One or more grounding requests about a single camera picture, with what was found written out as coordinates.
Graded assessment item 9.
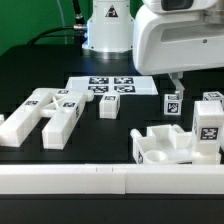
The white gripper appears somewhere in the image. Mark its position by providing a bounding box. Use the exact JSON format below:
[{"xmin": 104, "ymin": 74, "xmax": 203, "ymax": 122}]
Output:
[{"xmin": 133, "ymin": 4, "xmax": 224, "ymax": 99}]

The white chair seat part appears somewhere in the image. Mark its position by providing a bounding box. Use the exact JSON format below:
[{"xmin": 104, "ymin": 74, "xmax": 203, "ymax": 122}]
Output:
[{"xmin": 129, "ymin": 123, "xmax": 222, "ymax": 165}]

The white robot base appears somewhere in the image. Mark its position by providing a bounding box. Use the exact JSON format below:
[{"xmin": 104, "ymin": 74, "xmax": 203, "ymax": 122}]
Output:
[{"xmin": 82, "ymin": 0, "xmax": 134, "ymax": 60}]

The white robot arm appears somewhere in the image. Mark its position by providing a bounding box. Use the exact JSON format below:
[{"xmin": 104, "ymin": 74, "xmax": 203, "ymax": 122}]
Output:
[{"xmin": 133, "ymin": 0, "xmax": 224, "ymax": 98}]

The white tagged cube nut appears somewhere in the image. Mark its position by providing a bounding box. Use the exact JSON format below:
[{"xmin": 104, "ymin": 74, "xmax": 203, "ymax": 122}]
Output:
[{"xmin": 164, "ymin": 94, "xmax": 182, "ymax": 115}]

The white part at left edge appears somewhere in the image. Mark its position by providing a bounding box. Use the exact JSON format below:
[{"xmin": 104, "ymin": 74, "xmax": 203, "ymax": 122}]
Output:
[{"xmin": 0, "ymin": 114, "xmax": 4, "ymax": 125}]

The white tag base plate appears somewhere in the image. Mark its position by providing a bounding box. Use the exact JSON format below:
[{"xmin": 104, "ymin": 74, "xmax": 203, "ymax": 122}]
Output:
[{"xmin": 66, "ymin": 76, "xmax": 158, "ymax": 95}]

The black cable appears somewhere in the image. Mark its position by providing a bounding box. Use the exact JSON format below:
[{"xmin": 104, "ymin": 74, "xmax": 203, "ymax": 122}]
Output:
[{"xmin": 26, "ymin": 0, "xmax": 88, "ymax": 46}]

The white chair back frame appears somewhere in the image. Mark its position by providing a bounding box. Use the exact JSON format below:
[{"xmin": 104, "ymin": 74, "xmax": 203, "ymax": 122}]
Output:
[{"xmin": 0, "ymin": 88, "xmax": 94, "ymax": 150}]

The white front fence rail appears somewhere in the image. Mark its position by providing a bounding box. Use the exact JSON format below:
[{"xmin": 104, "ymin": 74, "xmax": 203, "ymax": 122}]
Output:
[{"xmin": 0, "ymin": 164, "xmax": 224, "ymax": 194}]

